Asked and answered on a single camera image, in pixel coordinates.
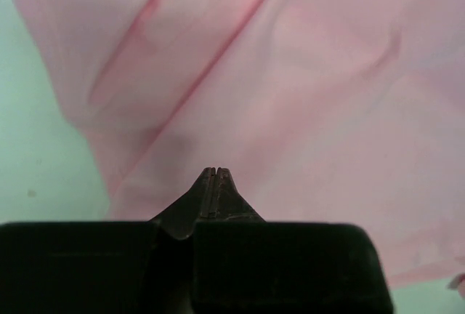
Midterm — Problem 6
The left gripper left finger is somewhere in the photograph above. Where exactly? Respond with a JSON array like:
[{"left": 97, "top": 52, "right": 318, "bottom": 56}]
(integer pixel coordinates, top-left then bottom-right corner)
[{"left": 1, "top": 168, "right": 217, "bottom": 313}]

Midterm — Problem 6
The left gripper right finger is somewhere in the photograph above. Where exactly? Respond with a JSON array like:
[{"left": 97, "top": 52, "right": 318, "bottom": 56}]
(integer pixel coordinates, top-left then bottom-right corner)
[{"left": 190, "top": 168, "right": 395, "bottom": 313}]

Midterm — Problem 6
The pink t shirt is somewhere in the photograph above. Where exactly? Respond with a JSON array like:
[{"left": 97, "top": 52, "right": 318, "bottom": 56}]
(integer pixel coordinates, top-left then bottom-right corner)
[{"left": 14, "top": 0, "right": 464, "bottom": 286}]

